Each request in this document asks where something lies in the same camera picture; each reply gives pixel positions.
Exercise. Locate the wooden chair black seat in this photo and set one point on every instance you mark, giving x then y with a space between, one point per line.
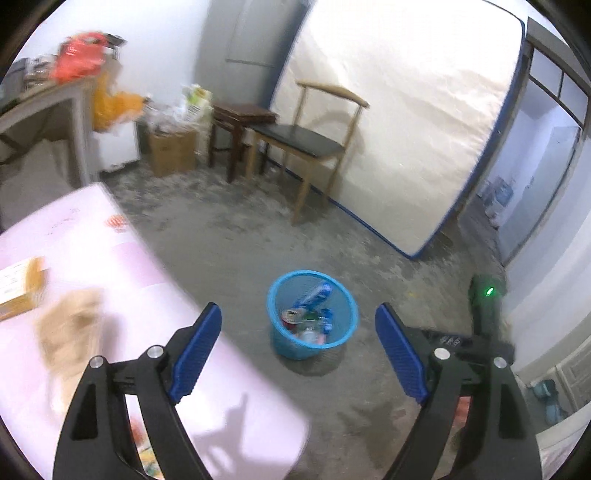
300 138

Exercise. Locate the brown paper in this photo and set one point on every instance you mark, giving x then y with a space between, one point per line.
69 323

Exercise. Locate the teal slipper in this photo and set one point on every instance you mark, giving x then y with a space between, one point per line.
545 389
557 408

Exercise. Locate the white side table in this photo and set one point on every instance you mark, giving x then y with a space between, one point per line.
46 99

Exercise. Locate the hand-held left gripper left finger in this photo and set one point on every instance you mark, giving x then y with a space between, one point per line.
194 355

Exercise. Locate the orange plastic bag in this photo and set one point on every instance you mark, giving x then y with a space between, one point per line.
115 104

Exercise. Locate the pink table with pictures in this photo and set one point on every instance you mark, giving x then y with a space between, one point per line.
161 323

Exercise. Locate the red plastic bag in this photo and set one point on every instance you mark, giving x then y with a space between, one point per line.
76 57

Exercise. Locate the cardboard box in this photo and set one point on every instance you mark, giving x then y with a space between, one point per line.
171 152

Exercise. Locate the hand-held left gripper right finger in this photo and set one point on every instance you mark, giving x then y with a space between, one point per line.
401 355

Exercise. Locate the blue foil wrapper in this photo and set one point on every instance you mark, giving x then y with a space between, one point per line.
327 321

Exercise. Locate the green label plastic bottle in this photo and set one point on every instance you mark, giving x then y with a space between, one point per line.
309 332

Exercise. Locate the red drink can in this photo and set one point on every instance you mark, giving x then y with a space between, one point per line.
291 317

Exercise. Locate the small yellow box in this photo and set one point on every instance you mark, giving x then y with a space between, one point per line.
27 295

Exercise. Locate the blue mesh wastebasket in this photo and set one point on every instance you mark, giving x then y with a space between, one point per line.
286 346

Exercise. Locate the white mattress blue edge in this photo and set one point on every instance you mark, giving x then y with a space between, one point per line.
406 115

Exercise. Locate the dark wooden stool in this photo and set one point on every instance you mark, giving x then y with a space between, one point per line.
244 114

